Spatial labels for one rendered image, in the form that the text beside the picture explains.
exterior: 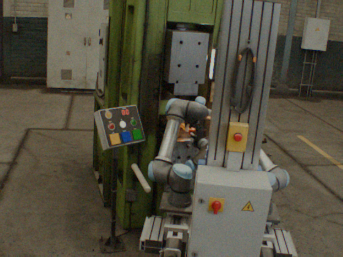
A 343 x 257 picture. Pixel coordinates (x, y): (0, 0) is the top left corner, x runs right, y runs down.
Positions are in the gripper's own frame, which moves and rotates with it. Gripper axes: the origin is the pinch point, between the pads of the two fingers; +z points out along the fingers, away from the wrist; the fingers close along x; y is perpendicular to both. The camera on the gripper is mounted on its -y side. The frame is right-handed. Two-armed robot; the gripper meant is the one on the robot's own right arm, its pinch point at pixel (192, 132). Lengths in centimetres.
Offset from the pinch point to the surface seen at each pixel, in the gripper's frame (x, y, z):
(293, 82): 485, 62, 551
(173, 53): -15, -58, 16
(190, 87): 1.3, -31.7, 16.4
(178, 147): -6.5, 15.7, 11.4
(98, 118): -73, -13, -1
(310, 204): 166, 102, 44
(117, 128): -59, -6, -2
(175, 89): -10.9, -30.6, 16.5
